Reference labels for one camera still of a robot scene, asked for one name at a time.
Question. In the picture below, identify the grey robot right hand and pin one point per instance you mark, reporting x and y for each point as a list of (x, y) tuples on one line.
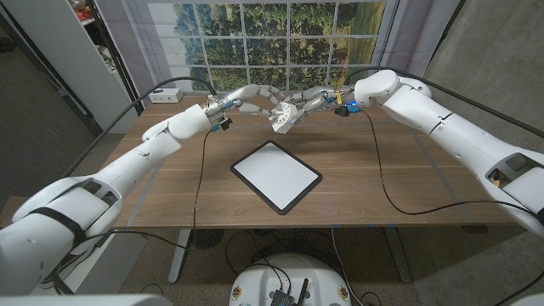
[(319, 100)]

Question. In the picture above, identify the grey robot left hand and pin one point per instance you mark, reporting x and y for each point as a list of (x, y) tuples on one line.
[(255, 95)]

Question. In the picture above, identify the white mechanical timer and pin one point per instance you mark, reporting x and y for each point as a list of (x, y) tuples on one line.
[(284, 119)]

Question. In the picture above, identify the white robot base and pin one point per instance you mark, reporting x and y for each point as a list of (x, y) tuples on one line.
[(263, 280)]

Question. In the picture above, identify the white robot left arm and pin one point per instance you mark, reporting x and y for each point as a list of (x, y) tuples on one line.
[(106, 178)]

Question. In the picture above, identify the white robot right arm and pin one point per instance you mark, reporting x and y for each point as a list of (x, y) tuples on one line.
[(446, 127)]

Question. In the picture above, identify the small black-framed whiteboard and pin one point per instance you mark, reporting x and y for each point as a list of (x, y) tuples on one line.
[(276, 176)]

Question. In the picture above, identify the printed window backdrop cloth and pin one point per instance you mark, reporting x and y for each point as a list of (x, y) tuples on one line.
[(263, 51)]

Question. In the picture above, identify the white power strip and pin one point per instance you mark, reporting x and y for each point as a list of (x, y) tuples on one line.
[(166, 96)]

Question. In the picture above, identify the black round ribbed disc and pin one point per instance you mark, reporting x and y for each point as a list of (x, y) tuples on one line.
[(208, 238)]

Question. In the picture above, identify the grey table leg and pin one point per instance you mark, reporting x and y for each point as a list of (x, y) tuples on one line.
[(397, 255)]

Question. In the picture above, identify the white table leg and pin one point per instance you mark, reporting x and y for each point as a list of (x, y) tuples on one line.
[(179, 255)]

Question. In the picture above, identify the white shelf cabinet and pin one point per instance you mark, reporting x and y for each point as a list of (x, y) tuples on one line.
[(72, 64)]

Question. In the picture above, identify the orange packaged item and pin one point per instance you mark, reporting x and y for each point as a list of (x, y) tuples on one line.
[(83, 15)]

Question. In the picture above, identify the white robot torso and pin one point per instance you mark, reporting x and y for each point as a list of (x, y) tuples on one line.
[(85, 301)]

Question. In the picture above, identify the brown cardboard box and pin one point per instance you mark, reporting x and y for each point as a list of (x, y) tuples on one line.
[(8, 210)]

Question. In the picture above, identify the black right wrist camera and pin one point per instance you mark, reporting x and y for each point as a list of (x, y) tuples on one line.
[(343, 110)]

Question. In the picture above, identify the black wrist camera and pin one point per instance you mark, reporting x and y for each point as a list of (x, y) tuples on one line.
[(343, 110), (223, 124)]

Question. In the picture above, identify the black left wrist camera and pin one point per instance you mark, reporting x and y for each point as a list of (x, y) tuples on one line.
[(223, 124)]

